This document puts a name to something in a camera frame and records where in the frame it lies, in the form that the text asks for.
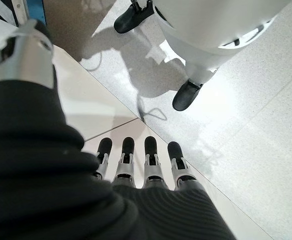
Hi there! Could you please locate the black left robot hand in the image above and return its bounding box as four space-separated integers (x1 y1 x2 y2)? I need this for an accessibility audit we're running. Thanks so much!
0 19 237 240

